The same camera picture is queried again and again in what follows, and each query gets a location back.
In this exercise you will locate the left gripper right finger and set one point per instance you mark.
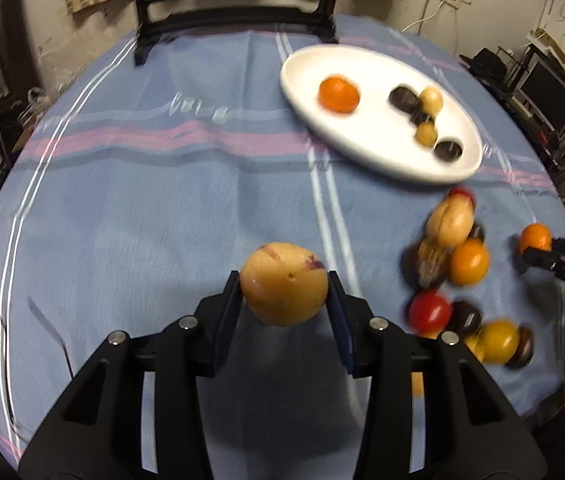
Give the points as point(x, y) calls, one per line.
point(471, 430)

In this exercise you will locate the computer monitor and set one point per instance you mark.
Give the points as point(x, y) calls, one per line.
point(544, 91)

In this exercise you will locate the yellow orange tomato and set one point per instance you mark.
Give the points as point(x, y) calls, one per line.
point(469, 263)

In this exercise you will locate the dark plum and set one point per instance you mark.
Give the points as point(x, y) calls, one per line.
point(477, 232)
point(448, 150)
point(465, 319)

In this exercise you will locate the small tan yellow fruit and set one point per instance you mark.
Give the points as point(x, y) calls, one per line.
point(476, 347)

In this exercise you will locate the blue striped tablecloth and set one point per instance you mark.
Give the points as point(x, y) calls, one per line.
point(143, 187)

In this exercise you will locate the small olive yellow fruit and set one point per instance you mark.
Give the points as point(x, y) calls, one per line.
point(426, 134)

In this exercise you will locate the orange tangerine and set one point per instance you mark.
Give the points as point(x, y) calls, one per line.
point(536, 236)
point(339, 95)

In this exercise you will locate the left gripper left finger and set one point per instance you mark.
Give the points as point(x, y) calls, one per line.
point(93, 431)

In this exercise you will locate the red cherry tomato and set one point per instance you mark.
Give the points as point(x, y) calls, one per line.
point(429, 312)
point(462, 191)

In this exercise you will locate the large dark mangosteen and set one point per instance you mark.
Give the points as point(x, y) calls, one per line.
point(405, 99)

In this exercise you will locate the beige striped round fruit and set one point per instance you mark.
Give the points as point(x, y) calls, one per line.
point(284, 284)

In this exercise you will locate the beige oblong fruit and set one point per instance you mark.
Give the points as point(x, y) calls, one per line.
point(451, 222)

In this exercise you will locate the dark brown speckled mangosteen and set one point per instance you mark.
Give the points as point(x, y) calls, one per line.
point(425, 264)

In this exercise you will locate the black hat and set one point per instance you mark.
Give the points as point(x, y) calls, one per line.
point(485, 65)

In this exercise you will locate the green yellow round fruit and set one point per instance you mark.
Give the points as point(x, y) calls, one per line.
point(499, 340)

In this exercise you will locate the white round plate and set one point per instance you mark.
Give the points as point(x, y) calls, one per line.
point(376, 134)

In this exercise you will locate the large tan round fruit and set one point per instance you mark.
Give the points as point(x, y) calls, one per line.
point(418, 388)

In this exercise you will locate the small dark plum isolated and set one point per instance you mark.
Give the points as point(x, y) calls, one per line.
point(419, 117)

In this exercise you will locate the pale cream round fruit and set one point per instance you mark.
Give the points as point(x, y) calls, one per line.
point(431, 101)

